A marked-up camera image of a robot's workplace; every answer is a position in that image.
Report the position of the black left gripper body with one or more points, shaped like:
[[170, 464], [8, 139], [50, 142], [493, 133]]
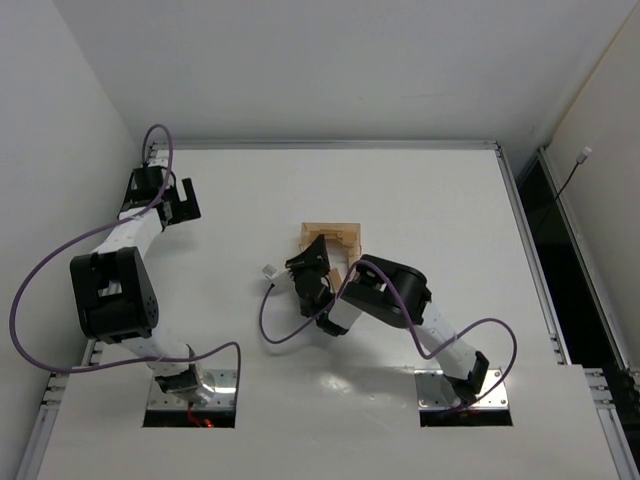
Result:
[[175, 210]]

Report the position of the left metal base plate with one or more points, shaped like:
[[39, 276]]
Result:
[[204, 390]]

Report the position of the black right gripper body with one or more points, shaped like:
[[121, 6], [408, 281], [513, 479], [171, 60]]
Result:
[[310, 271]]

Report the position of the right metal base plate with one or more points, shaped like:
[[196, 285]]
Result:
[[436, 393]]

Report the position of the metal base plate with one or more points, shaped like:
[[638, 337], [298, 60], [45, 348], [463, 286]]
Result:
[[204, 390], [436, 393]]

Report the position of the amber transparent plastic bin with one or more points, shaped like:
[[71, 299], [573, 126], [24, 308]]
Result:
[[347, 235]]

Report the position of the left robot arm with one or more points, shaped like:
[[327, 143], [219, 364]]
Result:
[[114, 295]]

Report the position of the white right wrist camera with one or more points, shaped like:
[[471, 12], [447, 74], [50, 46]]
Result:
[[273, 274]]

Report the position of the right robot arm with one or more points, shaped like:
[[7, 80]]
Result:
[[395, 294]]

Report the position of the aluminium table frame rail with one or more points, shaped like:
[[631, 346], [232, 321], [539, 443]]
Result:
[[315, 407]]

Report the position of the long wooden block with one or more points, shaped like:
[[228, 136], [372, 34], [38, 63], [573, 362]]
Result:
[[335, 279]]

